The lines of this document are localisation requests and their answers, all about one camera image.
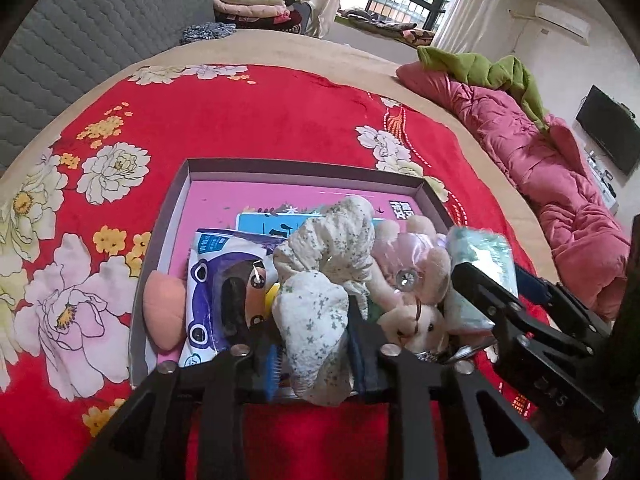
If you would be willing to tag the black television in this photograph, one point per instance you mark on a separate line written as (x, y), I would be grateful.
(610, 130)

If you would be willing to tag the pink makeup sponge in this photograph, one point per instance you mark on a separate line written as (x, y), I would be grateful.
(165, 310)

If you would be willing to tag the pink folded blanket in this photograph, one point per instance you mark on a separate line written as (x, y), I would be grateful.
(250, 11)

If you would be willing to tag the grey quilted headboard cover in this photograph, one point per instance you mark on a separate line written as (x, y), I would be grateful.
(75, 50)

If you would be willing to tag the grey cardboard box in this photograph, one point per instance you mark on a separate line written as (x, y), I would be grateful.
(300, 166)

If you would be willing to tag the green tissue pack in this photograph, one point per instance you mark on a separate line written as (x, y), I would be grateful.
(480, 245)

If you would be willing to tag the white air conditioner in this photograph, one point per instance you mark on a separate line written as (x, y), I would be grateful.
(560, 17)

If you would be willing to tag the patterned windowsill blanket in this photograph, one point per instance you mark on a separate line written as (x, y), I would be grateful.
(385, 27)

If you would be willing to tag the beige bed sheet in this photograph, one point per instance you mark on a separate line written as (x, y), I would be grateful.
(325, 60)

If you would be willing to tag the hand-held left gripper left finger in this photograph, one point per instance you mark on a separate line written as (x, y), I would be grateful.
(272, 370)

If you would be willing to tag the white floral scrunchie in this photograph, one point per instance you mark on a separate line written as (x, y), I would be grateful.
(310, 320)

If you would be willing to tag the cream plush toy pink dress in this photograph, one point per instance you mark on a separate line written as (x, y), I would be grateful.
(425, 330)

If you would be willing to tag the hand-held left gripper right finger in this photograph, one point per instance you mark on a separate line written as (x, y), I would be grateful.
(367, 365)

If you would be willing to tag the white television cabinet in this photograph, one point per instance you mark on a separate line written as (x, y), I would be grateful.
(600, 175)

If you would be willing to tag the yellow cartoon wipes pack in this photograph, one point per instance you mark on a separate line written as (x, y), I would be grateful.
(255, 285)

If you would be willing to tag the dark red patterned cloth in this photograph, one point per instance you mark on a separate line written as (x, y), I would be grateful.
(280, 24)

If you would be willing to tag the pink quilt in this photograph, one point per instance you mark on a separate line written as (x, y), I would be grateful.
(525, 160)

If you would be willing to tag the pink book with blue label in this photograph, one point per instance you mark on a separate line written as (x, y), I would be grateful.
(225, 200)

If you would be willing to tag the red floral blanket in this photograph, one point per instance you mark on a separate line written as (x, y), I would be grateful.
(250, 110)

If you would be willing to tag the blue patterned cloth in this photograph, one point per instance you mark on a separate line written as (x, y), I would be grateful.
(207, 32)

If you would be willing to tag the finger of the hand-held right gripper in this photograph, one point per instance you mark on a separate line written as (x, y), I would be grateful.
(532, 284)
(485, 292)

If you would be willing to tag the green blanket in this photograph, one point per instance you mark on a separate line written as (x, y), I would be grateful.
(475, 67)

